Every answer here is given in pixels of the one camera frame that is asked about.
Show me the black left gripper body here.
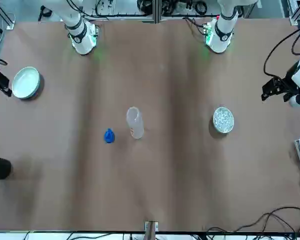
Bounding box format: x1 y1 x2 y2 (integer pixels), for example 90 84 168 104
274 73 300 102

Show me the tall transparent plastic bottle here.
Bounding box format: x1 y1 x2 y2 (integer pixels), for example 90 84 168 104
125 106 145 140

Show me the bowl of ice cubes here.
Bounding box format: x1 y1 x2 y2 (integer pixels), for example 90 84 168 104
212 106 235 135

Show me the blue bottle cap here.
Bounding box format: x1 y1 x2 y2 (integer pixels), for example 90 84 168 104
103 127 116 145

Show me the empty pale green bowl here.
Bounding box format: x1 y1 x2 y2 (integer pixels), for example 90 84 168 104
11 66 42 100

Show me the black cylindrical object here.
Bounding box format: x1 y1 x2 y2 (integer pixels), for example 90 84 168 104
0 154 12 180

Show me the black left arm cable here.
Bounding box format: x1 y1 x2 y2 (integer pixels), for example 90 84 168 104
263 27 300 77

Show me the aluminium frame strut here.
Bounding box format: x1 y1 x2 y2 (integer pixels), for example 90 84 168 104
0 0 16 30
287 0 300 26

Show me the black loose cable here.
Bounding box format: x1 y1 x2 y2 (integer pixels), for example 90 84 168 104
206 206 300 235

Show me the aluminium frame post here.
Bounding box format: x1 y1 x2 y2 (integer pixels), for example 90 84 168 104
151 0 163 24

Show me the aluminium camera post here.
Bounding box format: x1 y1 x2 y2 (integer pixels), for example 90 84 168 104
144 220 159 240

